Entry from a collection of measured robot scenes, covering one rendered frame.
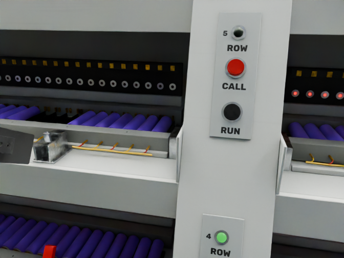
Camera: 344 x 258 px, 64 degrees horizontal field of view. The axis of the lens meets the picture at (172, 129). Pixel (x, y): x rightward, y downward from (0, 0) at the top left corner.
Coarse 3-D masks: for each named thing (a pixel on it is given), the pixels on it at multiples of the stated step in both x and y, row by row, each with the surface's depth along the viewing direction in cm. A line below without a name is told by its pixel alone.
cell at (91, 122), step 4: (100, 112) 43; (104, 112) 44; (96, 116) 41; (100, 116) 42; (104, 116) 43; (88, 120) 40; (92, 120) 40; (96, 120) 40; (100, 120) 41; (84, 124) 38; (88, 124) 38; (92, 124) 39
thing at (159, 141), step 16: (16, 128) 37; (32, 128) 36; (48, 128) 36; (64, 128) 35; (80, 128) 35; (96, 128) 35; (112, 128) 36; (96, 144) 35; (112, 144) 35; (128, 144) 34; (144, 144) 34; (160, 144) 33
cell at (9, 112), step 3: (15, 108) 45; (18, 108) 45; (21, 108) 45; (24, 108) 46; (9, 111) 43; (12, 111) 44; (15, 111) 44; (18, 111) 44; (0, 114) 42; (3, 114) 42; (6, 114) 42; (9, 114) 43; (12, 114) 43; (0, 117) 41; (3, 117) 42
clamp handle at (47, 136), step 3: (45, 135) 32; (48, 135) 32; (45, 138) 32; (48, 138) 32; (51, 138) 32; (42, 141) 32; (45, 141) 32; (48, 141) 32; (51, 141) 32; (33, 144) 29; (36, 144) 30; (39, 144) 30; (42, 144) 31; (45, 144) 31
